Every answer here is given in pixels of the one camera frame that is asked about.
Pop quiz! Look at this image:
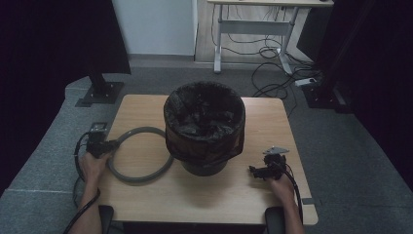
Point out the grey plastic bin ring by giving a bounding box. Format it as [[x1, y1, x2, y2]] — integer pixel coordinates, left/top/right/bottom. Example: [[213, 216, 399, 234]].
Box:
[[106, 126, 175, 183]]

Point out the person's right hand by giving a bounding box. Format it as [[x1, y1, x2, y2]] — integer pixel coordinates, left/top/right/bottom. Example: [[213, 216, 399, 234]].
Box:
[[268, 175, 297, 208]]

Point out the white panel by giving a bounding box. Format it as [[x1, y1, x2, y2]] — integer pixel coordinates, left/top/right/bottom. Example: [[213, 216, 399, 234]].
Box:
[[111, 0, 199, 57]]

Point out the black hanging desk cable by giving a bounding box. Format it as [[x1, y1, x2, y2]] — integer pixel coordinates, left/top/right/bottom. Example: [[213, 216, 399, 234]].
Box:
[[210, 4, 285, 60]]

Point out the white-legged wooden desk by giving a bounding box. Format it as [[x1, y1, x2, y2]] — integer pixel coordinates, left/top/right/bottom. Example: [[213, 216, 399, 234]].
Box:
[[207, 0, 335, 75]]

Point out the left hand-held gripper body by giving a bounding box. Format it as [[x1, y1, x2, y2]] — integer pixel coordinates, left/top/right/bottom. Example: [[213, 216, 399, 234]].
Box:
[[86, 121, 112, 160]]

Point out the dark curtain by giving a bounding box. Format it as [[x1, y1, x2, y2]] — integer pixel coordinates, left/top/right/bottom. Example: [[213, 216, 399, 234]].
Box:
[[296, 0, 413, 183], [0, 0, 131, 196]]

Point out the dark stand base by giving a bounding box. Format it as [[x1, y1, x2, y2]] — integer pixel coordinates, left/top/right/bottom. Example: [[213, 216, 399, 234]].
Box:
[[301, 79, 355, 115]]

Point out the white power strip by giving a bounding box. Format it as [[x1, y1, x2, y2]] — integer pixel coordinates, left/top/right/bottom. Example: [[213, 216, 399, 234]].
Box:
[[294, 77, 318, 88]]

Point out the black chair armrest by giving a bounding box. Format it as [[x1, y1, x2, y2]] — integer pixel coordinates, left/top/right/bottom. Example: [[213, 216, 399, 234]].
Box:
[[264, 207, 287, 234], [98, 205, 115, 234]]

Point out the black looped floor cable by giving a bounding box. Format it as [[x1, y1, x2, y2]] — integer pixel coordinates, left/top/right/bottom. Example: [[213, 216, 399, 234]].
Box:
[[242, 60, 324, 118]]

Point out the black garbage bag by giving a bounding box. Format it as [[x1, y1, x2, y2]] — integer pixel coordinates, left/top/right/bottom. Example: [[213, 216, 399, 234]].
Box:
[[163, 81, 246, 166]]

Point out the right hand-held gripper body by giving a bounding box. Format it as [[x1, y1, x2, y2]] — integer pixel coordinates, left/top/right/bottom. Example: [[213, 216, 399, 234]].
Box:
[[262, 145, 290, 181]]

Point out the left hand-held gripper cable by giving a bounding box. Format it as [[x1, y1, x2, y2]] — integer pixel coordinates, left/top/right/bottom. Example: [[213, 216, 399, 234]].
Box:
[[62, 131, 101, 234]]

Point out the black stand base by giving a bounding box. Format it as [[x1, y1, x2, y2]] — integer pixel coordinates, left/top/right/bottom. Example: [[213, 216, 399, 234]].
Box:
[[75, 66, 125, 108]]

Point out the person's left hand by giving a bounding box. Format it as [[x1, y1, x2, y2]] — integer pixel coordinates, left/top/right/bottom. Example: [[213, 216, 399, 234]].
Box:
[[79, 151, 112, 189]]

